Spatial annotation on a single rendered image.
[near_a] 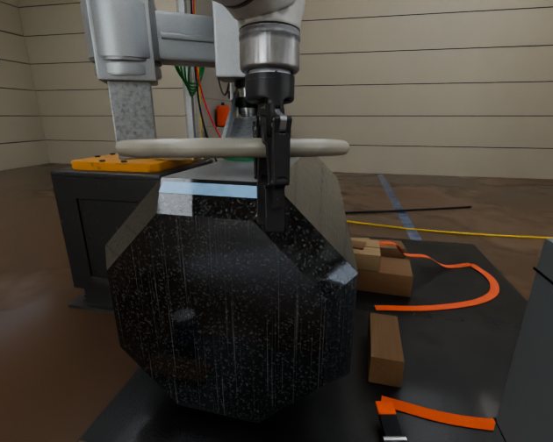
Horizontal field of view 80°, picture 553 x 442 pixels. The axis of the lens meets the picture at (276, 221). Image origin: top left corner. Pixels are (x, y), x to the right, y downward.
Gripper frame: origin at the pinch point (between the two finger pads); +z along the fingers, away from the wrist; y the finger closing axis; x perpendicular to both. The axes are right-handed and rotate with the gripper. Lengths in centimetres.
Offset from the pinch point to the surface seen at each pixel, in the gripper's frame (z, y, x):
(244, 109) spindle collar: -24, 81, -14
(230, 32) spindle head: -49, 74, -8
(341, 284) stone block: 25.4, 20.2, -25.4
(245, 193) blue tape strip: 2.2, 33.6, -3.2
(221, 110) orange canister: -56, 395, -53
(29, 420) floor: 82, 64, 67
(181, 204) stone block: 5.5, 40.2, 13.0
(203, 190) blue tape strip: 1.9, 40.1, 7.1
